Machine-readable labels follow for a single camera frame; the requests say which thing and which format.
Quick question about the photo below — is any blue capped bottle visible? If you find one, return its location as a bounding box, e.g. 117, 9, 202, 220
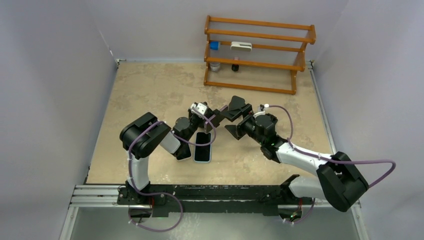
209, 41, 221, 51

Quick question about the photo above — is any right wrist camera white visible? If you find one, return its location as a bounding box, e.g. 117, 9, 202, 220
253, 104, 270, 118

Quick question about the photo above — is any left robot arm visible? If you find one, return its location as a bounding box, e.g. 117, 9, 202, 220
119, 102, 228, 205

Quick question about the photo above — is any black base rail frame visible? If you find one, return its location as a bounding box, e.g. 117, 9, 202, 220
69, 183, 360, 220

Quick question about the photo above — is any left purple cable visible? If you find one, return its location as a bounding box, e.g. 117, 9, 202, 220
127, 107, 218, 196

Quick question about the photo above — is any phone with purple clear case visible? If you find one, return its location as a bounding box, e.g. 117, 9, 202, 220
217, 105, 228, 112

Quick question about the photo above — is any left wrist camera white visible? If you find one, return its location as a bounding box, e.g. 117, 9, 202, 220
188, 102, 209, 116

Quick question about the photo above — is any phone with blue case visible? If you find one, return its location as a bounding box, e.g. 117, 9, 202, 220
193, 132, 212, 163

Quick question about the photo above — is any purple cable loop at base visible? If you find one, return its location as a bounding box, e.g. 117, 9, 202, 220
127, 192, 184, 233

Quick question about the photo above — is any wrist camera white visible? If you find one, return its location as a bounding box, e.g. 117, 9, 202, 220
253, 104, 270, 118
188, 102, 209, 116

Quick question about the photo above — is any black folding phone stand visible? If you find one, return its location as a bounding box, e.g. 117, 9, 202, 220
227, 95, 246, 111

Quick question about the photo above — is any orange wooden shelf rack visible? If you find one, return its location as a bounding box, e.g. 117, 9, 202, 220
203, 15, 317, 95

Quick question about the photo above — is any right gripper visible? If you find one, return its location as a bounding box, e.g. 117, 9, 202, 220
220, 104, 265, 145

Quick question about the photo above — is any white box on shelf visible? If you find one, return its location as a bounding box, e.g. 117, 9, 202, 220
230, 41, 253, 52

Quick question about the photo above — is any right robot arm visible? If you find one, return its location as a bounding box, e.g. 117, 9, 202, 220
222, 96, 370, 212

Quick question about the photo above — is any phone with white case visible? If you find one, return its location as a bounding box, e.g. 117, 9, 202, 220
175, 146, 192, 161

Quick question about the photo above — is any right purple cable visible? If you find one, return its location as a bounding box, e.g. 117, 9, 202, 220
264, 104, 397, 190

